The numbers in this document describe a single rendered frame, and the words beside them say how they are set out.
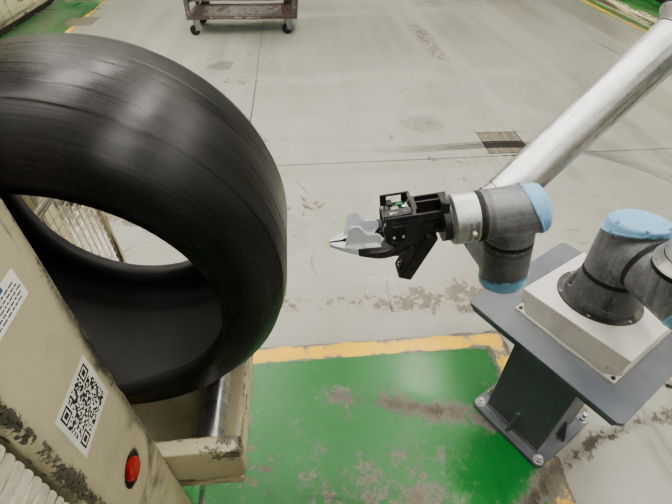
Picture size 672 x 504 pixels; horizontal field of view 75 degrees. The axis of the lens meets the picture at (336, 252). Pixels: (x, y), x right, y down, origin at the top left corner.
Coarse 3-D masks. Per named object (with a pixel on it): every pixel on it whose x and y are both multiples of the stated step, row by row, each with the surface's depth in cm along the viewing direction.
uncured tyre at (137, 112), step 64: (0, 64) 48; (64, 64) 50; (128, 64) 55; (0, 128) 43; (64, 128) 44; (128, 128) 47; (192, 128) 53; (0, 192) 45; (64, 192) 46; (128, 192) 47; (192, 192) 50; (256, 192) 58; (64, 256) 88; (192, 256) 54; (256, 256) 58; (128, 320) 92; (192, 320) 91; (256, 320) 64; (128, 384) 74; (192, 384) 73
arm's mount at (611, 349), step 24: (576, 264) 139; (528, 288) 129; (552, 288) 129; (528, 312) 131; (552, 312) 124; (576, 312) 122; (648, 312) 123; (552, 336) 127; (576, 336) 120; (600, 336) 115; (624, 336) 115; (648, 336) 115; (600, 360) 116; (624, 360) 110
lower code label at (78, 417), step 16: (80, 368) 45; (80, 384) 45; (96, 384) 48; (64, 400) 42; (80, 400) 44; (96, 400) 48; (64, 416) 42; (80, 416) 44; (96, 416) 47; (64, 432) 41; (80, 432) 44; (80, 448) 44
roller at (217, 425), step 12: (216, 384) 80; (228, 384) 82; (204, 396) 79; (216, 396) 78; (228, 396) 81; (204, 408) 77; (216, 408) 77; (204, 420) 75; (216, 420) 75; (204, 432) 74; (216, 432) 74
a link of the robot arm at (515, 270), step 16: (480, 256) 84; (496, 256) 79; (512, 256) 78; (528, 256) 79; (480, 272) 86; (496, 272) 81; (512, 272) 80; (528, 272) 84; (496, 288) 84; (512, 288) 83
